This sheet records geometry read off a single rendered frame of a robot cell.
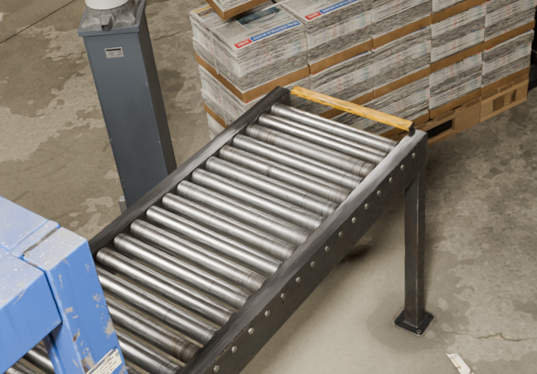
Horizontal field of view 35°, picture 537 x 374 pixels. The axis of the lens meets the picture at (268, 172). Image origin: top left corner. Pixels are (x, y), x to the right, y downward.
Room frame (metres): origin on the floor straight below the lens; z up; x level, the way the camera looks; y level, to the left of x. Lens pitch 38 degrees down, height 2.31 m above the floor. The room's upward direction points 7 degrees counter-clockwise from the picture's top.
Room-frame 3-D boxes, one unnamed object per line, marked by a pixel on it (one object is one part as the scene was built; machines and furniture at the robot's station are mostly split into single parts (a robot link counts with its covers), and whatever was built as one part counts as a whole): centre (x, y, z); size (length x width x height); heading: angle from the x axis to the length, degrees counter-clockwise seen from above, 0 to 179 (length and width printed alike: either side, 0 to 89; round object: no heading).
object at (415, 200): (2.03, -0.44, 0.34); 0.06 x 0.06 x 0.68; 49
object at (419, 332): (2.03, -0.44, 0.01); 0.14 x 0.13 x 0.01; 49
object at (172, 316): (1.51, 0.34, 0.77); 0.47 x 0.05 x 0.05; 49
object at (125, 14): (2.63, 0.46, 1.03); 0.22 x 0.18 x 0.06; 176
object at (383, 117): (2.20, -0.28, 0.81); 0.43 x 0.03 x 0.02; 49
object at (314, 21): (3.05, -0.37, 0.42); 1.17 x 0.39 x 0.83; 117
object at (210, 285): (1.61, 0.25, 0.77); 0.47 x 0.05 x 0.05; 49
